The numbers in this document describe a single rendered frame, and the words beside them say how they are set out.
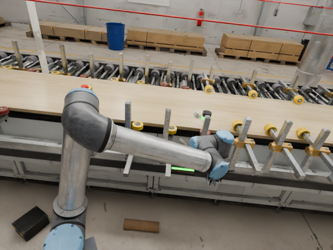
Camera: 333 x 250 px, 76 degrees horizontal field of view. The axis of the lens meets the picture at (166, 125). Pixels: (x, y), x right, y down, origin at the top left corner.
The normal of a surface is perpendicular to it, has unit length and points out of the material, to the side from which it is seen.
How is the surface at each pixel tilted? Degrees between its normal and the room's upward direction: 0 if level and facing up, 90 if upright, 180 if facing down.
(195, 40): 90
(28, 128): 90
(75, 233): 5
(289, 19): 90
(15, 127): 90
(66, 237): 5
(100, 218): 0
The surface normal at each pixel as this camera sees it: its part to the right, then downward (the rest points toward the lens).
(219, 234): 0.10, -0.83
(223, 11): -0.03, 0.55
